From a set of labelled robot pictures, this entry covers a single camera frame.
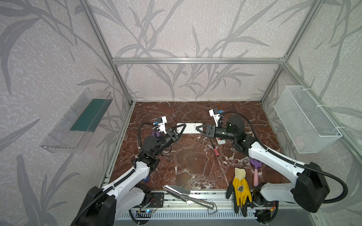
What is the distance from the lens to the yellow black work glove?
0.70 meters

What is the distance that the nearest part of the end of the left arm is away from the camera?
64cm

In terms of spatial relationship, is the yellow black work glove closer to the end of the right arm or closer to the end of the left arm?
the end of the right arm

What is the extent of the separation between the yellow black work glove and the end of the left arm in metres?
0.43
